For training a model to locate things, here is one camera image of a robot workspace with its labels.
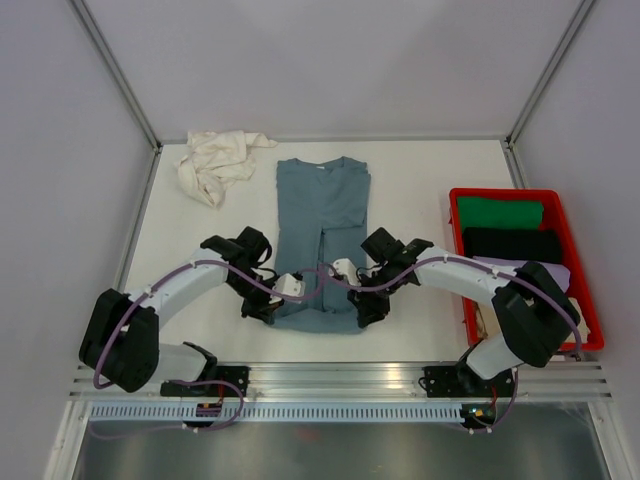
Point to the aluminium frame post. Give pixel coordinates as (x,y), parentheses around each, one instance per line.
(100,44)
(569,35)

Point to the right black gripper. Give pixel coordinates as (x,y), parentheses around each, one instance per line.
(370,311)

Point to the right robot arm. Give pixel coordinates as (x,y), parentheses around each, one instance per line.
(534,314)

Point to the left aluminium frame post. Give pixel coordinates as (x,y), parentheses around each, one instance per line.
(100,44)

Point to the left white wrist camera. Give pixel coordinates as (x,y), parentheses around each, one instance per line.
(289,288)

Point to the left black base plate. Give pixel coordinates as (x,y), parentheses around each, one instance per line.
(227,381)

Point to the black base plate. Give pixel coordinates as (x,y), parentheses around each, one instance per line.
(227,381)
(447,381)

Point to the rolled green t-shirt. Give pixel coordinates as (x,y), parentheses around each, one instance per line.
(477,212)

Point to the light blue cable duct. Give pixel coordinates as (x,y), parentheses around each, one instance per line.
(280,411)

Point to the aluminium front rail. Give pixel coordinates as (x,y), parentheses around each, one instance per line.
(395,381)

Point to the blue-grey t-shirt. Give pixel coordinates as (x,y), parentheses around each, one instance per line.
(322,217)

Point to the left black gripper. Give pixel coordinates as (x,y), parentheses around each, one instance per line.
(263,310)

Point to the rolled lavender t-shirt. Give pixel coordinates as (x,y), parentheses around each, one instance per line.
(559,273)

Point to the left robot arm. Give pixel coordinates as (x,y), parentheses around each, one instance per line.
(122,341)

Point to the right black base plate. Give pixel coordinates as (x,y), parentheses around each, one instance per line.
(447,381)

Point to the rolled beige t-shirt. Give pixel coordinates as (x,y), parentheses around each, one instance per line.
(488,325)

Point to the cream white t-shirt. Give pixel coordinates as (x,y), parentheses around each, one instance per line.
(216,161)

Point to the rolled black t-shirt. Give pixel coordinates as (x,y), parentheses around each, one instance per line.
(513,244)

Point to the right aluminium frame post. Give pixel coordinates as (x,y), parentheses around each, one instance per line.
(569,35)

